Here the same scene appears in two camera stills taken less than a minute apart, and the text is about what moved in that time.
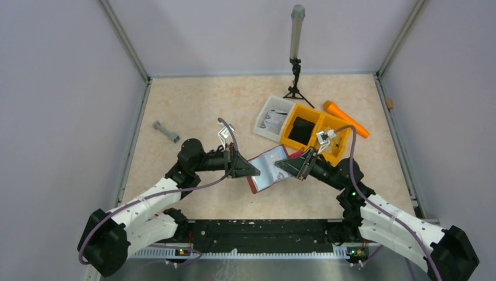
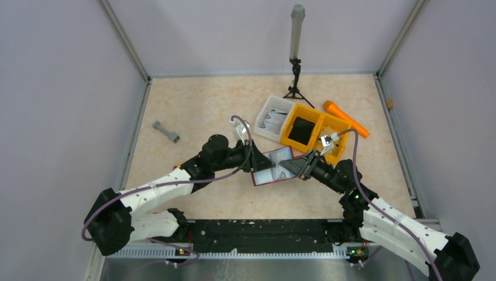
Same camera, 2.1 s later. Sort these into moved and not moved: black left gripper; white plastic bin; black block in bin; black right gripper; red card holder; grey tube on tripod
Moved: black left gripper; red card holder
Not moved: grey tube on tripod; white plastic bin; black block in bin; black right gripper
